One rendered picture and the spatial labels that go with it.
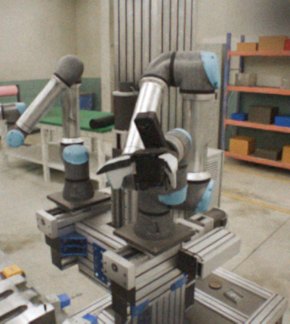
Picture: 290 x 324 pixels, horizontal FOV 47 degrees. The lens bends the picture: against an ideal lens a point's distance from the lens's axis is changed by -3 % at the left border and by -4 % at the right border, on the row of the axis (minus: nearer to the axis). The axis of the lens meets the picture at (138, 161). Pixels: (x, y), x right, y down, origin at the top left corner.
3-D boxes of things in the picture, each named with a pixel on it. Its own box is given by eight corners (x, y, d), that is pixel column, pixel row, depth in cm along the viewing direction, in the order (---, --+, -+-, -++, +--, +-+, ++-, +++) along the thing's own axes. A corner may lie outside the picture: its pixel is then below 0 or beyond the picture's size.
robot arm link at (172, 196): (151, 192, 101) (152, 155, 98) (189, 197, 97) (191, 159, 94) (142, 202, 93) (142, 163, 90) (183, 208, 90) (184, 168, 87)
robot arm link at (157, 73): (142, 43, 112) (100, 178, 93) (174, 43, 109) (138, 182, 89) (150, 67, 122) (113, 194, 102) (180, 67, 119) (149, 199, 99)
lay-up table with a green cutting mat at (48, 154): (52, 154, 646) (49, 99, 618) (156, 180, 502) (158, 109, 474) (-2, 168, 561) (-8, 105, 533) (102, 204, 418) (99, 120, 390)
